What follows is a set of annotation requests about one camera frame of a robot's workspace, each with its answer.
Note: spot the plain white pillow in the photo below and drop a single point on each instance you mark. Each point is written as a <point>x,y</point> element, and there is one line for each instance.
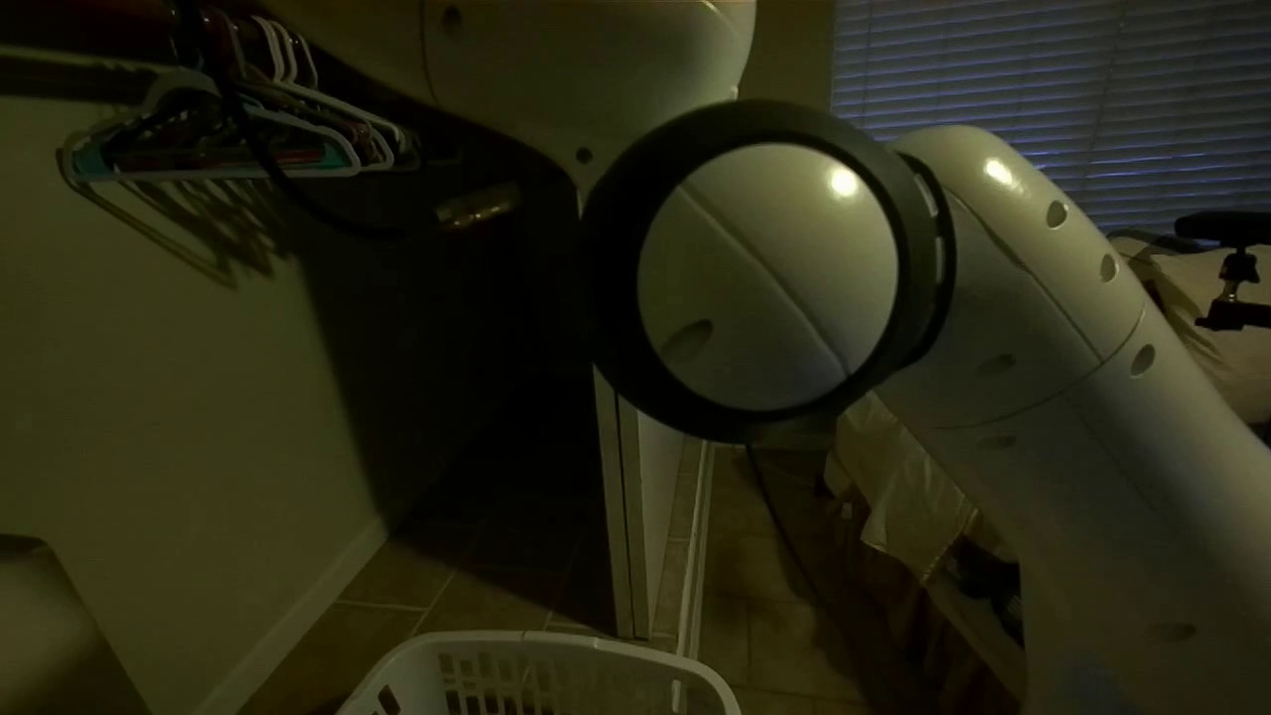
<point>1191,311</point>

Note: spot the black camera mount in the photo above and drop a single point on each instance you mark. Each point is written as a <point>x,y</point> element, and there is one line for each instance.
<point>1236,271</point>

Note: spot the white plastic clothes hanger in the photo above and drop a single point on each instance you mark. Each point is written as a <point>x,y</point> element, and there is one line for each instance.
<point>388,136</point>
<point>340,125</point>

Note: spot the teal plastic clothes hanger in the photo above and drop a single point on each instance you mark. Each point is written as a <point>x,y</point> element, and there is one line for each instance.
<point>159,173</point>

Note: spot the white closet door frame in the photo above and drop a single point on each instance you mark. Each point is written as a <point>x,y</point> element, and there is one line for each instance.
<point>650,530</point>

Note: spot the white plastic laundry basket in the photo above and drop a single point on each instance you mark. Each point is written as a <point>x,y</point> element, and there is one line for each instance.
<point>556,661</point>

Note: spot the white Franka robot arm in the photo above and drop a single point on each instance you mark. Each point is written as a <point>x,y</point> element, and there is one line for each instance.
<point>766,266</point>

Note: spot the horizontal window blind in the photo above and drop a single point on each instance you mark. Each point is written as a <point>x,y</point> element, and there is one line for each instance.
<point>1125,107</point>

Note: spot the dark closet rod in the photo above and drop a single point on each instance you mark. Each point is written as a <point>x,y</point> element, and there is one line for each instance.
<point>66,75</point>

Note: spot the bed with white sheet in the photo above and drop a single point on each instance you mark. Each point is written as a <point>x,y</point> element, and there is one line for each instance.
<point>900,491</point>

